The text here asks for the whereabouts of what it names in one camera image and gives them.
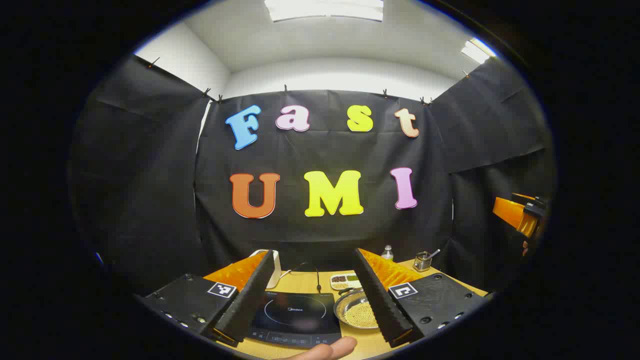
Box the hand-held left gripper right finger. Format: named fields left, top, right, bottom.
left=352, top=247, right=493, bottom=348

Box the pile of yellow soybeans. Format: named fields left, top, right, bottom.
left=345, top=301, right=379, bottom=329

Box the white divided bean dish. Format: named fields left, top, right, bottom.
left=330, top=273, right=362, bottom=291

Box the small ceiling light panel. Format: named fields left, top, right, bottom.
left=460, top=39, right=495, bottom=65

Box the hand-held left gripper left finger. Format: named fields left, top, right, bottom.
left=142, top=250, right=276, bottom=348

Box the steel pot with black handle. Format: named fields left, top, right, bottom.
left=334, top=287, right=381, bottom=331

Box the large ceiling light panel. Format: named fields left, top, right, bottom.
left=264, top=0, right=385, bottom=23

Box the black induction cooktop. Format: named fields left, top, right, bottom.
left=247, top=291, right=343, bottom=348

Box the black power cable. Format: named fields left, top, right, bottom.
left=280, top=261, right=323, bottom=293

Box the white toaster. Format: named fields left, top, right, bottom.
left=248, top=249, right=282, bottom=290

